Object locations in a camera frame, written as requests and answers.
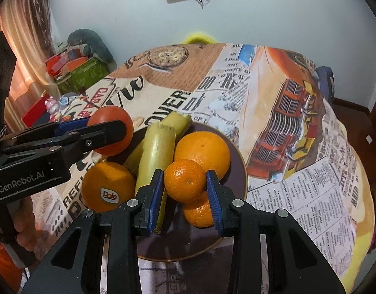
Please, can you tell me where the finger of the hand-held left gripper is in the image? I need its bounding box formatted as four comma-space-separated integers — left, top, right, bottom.
3, 119, 130, 163
0, 117, 95, 148

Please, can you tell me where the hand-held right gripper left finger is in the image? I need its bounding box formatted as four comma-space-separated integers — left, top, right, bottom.
18, 169, 164, 294

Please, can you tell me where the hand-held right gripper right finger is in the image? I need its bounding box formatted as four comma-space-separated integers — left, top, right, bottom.
206, 170, 346, 294

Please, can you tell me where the small mandarin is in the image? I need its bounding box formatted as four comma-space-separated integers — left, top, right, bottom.
182, 191, 215, 228
163, 159, 207, 203

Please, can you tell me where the dark grey round plate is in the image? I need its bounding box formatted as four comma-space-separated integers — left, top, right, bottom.
107, 119, 248, 262

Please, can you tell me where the red tomato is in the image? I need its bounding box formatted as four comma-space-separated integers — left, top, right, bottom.
87, 105, 134, 157

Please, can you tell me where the corn cob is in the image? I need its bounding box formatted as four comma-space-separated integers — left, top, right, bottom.
135, 121, 177, 235

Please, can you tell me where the large orange with sticker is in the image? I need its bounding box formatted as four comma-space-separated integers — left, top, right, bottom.
82, 162, 136, 212
174, 131, 231, 178

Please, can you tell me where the short yellow-green sugarcane piece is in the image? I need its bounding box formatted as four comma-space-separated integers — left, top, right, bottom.
123, 112, 193, 176

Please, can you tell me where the person's left hand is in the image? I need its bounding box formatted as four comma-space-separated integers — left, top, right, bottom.
12, 194, 39, 253

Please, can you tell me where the pink bunny toy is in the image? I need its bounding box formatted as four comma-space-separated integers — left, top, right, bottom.
45, 96, 61, 114

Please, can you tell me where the red gift box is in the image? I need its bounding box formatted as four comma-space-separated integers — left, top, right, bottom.
23, 98, 50, 127

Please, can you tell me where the green storage box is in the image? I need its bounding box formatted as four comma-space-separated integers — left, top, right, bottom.
55, 57, 110, 94

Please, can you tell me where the orange box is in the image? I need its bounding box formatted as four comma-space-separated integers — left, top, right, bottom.
67, 58, 88, 72

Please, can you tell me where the pile of red boxes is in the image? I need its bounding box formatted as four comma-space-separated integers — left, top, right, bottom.
45, 53, 69, 77

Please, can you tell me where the grey plush toy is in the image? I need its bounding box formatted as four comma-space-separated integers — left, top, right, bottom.
67, 29, 117, 68

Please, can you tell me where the brown and pink curtain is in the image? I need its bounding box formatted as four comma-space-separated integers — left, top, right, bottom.
0, 0, 58, 129

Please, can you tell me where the printed newspaper-pattern tablecloth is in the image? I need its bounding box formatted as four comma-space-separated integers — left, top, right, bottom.
50, 43, 376, 294

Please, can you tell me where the yellow curved chair back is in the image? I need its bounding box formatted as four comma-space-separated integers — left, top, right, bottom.
182, 31, 217, 45

